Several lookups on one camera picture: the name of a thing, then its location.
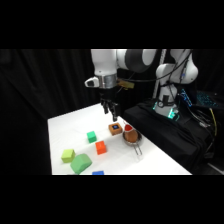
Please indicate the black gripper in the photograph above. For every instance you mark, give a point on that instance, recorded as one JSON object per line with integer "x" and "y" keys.
{"x": 108, "y": 95}

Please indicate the small dark green block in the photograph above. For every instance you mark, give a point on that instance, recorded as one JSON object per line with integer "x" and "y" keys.
{"x": 91, "y": 136}

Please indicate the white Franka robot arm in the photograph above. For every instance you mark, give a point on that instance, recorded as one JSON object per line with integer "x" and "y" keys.
{"x": 104, "y": 63}

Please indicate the brown block with blue square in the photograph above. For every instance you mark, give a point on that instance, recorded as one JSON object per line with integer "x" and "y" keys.
{"x": 115, "y": 128}

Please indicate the orange-red block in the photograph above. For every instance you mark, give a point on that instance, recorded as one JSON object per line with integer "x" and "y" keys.
{"x": 100, "y": 147}

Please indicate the large light green block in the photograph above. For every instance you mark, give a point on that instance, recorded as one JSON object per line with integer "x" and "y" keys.
{"x": 80, "y": 163}

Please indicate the lime green block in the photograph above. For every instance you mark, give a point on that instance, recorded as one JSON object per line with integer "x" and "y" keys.
{"x": 67, "y": 155}

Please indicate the small red object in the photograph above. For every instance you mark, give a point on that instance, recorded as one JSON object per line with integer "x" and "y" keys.
{"x": 127, "y": 127}

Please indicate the brown rounded object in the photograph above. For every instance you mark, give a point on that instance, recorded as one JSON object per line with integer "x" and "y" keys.
{"x": 131, "y": 135}

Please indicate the green base light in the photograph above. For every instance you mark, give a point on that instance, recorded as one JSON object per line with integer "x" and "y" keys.
{"x": 174, "y": 114}

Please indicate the black robot stand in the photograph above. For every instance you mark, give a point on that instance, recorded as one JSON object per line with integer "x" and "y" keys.
{"x": 173, "y": 140}

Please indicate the black curtain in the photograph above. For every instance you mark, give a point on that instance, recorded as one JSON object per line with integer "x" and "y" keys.
{"x": 40, "y": 86}

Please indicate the blue-lit keyboard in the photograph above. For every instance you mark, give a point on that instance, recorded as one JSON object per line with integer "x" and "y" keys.
{"x": 206, "y": 99}

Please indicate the tan wrist mount plate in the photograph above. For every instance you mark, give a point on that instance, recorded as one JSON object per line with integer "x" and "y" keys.
{"x": 126, "y": 84}

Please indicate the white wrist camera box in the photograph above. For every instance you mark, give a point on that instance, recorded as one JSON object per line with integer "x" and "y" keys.
{"x": 91, "y": 82}

